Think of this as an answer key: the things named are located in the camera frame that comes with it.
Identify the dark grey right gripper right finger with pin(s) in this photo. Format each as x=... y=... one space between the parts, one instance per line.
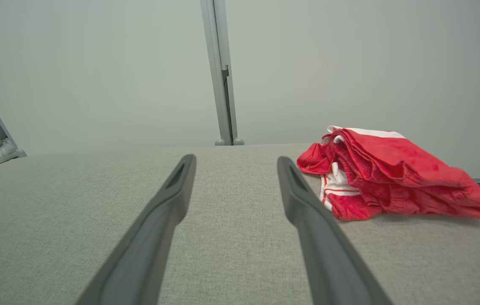
x=329 y=262

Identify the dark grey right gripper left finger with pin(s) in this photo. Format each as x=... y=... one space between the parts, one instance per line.
x=147 y=245

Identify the red shirt with white collar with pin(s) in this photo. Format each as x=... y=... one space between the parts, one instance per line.
x=341 y=188

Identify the red shorts with white stripe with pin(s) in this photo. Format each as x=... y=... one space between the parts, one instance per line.
x=392 y=156

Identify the grey cylindrical post foot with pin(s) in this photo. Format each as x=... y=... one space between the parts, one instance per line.
x=238 y=142
x=220 y=142

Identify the grey partition post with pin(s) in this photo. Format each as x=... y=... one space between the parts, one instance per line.
x=219 y=63

